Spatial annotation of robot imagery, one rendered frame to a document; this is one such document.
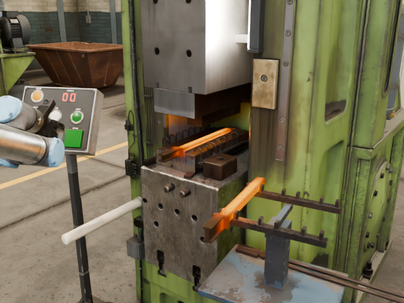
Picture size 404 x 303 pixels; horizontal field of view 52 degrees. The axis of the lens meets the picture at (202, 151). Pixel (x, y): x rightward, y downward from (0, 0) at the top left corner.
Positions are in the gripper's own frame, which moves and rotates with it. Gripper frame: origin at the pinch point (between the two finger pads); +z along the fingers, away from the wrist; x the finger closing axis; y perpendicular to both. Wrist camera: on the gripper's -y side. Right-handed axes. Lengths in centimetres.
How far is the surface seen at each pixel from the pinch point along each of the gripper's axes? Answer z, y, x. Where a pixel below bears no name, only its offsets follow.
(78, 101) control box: 10.7, -15.2, -0.5
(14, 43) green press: 360, -203, -298
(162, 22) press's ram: -14, -39, 41
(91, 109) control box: 10.7, -12.0, 5.7
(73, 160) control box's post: 27.9, 8.1, -7.9
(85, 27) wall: 753, -433, -407
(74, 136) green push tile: 9.9, 0.2, 0.7
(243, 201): -23, 24, 75
